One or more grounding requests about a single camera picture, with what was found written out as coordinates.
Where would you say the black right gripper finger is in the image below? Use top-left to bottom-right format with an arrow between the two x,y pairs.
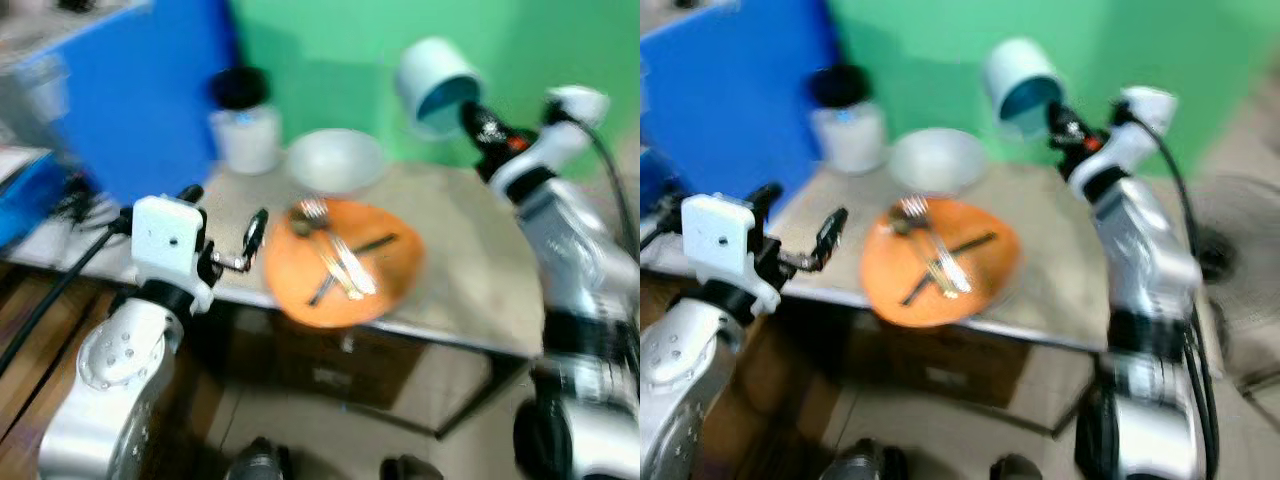
458,100 -> 493,141
1044,98 -> 1075,143

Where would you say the white cup with blue inside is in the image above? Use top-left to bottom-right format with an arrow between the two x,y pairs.
980,37 -> 1067,138
393,37 -> 487,140

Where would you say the silver spoon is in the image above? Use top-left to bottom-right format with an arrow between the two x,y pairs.
888,215 -> 973,295
288,216 -> 379,297

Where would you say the white jar with black lid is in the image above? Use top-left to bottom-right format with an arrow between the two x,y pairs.
807,64 -> 888,177
207,67 -> 284,177

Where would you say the silver fork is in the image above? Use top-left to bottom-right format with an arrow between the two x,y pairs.
299,199 -> 369,301
898,197 -> 963,299

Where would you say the blue board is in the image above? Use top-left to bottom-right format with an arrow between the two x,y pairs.
18,0 -> 244,208
640,0 -> 843,204

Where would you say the white bowl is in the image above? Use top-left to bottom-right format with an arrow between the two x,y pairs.
887,127 -> 991,198
286,128 -> 390,198

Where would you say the black chopstick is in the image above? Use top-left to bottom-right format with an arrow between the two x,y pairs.
900,232 -> 999,308
308,233 -> 401,308

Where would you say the orange plate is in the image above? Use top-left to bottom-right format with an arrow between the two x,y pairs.
261,196 -> 427,330
859,196 -> 1024,330

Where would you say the grey table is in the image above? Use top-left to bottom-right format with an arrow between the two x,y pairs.
0,158 -> 546,441
640,160 -> 1126,441

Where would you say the brown cardboard box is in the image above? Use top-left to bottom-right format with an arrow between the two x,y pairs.
835,315 -> 1033,419
232,305 -> 433,413

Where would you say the green backdrop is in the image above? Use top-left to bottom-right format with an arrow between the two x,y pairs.
826,0 -> 1280,181
226,0 -> 641,171

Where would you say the blue box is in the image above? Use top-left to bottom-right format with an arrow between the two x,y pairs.
0,152 -> 73,249

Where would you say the black round stand base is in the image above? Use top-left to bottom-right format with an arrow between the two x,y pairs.
1192,222 -> 1239,283

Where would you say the dark left robot foot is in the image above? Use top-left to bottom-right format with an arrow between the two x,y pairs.
224,436 -> 293,480
818,438 -> 909,480

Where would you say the dark robot foot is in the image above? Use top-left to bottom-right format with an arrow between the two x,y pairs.
988,454 -> 1047,480
224,436 -> 293,480
818,438 -> 909,480
379,454 -> 447,480

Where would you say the dark right robot foot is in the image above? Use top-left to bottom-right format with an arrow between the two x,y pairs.
379,454 -> 447,480
988,454 -> 1047,480

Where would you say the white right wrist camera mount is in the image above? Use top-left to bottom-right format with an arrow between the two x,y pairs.
1068,86 -> 1179,199
487,85 -> 612,197

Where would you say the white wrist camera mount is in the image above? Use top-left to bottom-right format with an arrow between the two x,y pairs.
680,192 -> 788,313
129,194 -> 217,314
1068,86 -> 1179,199
487,85 -> 612,197

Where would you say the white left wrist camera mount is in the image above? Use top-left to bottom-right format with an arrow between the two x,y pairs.
129,194 -> 217,314
680,192 -> 788,313

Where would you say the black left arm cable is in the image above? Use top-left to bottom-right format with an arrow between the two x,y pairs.
0,205 -> 136,379
640,205 -> 689,251

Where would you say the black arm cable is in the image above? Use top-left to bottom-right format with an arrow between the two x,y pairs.
1120,100 -> 1221,471
0,205 -> 136,379
640,205 -> 689,251
548,95 -> 641,263

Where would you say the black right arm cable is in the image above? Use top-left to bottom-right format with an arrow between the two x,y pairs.
1120,100 -> 1221,471
548,95 -> 641,263

